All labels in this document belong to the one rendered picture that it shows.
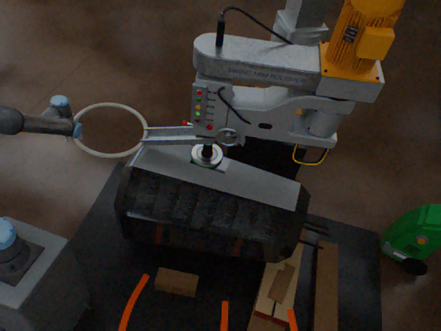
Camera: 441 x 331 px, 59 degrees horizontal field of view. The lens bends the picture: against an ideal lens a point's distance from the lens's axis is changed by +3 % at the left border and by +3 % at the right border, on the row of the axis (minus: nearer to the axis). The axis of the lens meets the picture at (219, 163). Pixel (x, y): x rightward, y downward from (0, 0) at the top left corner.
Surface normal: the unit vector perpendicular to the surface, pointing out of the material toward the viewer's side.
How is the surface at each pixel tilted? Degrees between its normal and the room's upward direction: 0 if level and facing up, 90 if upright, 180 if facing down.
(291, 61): 0
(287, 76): 90
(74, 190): 0
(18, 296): 0
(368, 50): 90
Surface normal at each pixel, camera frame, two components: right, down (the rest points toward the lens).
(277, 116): -0.11, 0.76
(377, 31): 0.10, -0.64
